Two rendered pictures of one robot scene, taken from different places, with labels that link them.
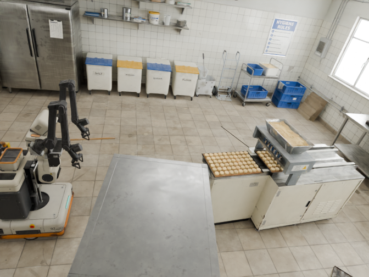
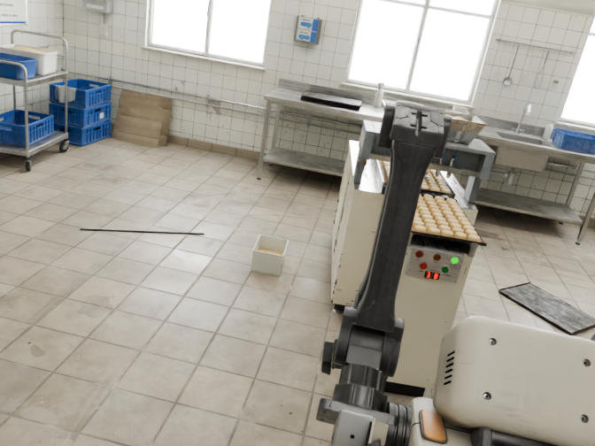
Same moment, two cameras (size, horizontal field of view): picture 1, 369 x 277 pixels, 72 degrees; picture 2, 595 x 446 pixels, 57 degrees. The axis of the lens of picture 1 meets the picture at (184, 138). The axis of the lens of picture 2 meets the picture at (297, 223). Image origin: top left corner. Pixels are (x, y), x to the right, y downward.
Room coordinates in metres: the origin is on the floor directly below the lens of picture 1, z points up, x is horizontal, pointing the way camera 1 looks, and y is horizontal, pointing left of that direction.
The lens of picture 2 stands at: (1.97, 2.02, 1.75)
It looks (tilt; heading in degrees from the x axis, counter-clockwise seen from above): 22 degrees down; 292
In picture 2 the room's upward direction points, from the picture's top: 10 degrees clockwise
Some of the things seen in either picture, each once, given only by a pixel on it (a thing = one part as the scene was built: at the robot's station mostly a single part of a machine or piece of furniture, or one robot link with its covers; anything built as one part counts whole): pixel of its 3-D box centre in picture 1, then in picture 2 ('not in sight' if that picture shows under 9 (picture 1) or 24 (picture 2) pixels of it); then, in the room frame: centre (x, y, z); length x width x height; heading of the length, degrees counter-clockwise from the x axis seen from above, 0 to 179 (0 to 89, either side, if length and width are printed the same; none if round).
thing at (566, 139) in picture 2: not in sight; (577, 141); (1.58, -4.02, 0.95); 0.40 x 0.30 x 0.14; 18
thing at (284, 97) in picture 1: (288, 94); (81, 111); (6.52, -2.48, 0.30); 0.60 x 0.40 x 0.20; 106
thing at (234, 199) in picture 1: (228, 191); (407, 288); (2.35, -0.65, 0.45); 0.70 x 0.34 x 0.90; 111
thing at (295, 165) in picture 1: (278, 153); (419, 164); (2.53, -1.12, 1.01); 0.72 x 0.33 x 0.34; 21
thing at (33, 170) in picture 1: (48, 170); not in sight; (1.93, 1.36, 0.68); 0.28 x 0.27 x 0.25; 16
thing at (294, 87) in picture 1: (290, 87); (81, 93); (6.52, -2.48, 0.50); 0.60 x 0.40 x 0.20; 108
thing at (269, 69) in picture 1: (267, 68); (28, 59); (6.40, -1.72, 0.90); 0.44 x 0.36 x 0.20; 24
